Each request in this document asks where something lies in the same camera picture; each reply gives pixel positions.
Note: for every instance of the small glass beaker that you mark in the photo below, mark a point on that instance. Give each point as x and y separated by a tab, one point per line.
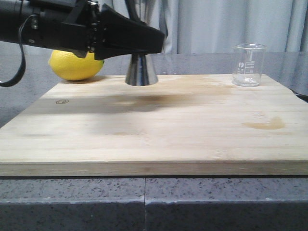
248	64

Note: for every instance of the steel double jigger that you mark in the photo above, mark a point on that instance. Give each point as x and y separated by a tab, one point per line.
142	69

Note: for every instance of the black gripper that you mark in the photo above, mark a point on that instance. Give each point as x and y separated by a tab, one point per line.
77	26

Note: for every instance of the yellow lemon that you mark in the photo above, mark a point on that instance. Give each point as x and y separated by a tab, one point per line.
69	67

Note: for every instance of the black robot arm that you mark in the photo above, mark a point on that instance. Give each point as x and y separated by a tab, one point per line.
9	21

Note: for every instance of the wooden cutting board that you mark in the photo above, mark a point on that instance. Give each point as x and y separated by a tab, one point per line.
182	125

